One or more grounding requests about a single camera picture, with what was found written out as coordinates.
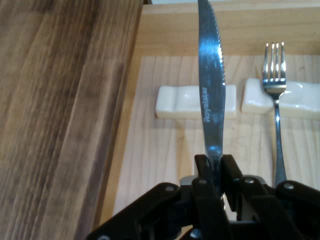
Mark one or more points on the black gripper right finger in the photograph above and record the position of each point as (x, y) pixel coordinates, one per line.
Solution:
(282, 212)

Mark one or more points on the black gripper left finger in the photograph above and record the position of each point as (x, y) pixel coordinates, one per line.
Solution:
(162, 212)

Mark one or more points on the steel table knife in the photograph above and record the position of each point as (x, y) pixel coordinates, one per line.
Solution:
(211, 75)

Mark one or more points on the white ceramic cutlery rest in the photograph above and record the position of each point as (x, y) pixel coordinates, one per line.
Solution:
(180, 102)
(300, 100)

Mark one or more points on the steel fork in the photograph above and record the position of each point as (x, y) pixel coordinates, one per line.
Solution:
(274, 87)

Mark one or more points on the dark wooden cabinet box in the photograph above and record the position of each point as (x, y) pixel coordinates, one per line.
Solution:
(62, 112)

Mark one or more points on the light wooden drawer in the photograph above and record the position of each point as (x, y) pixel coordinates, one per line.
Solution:
(170, 32)

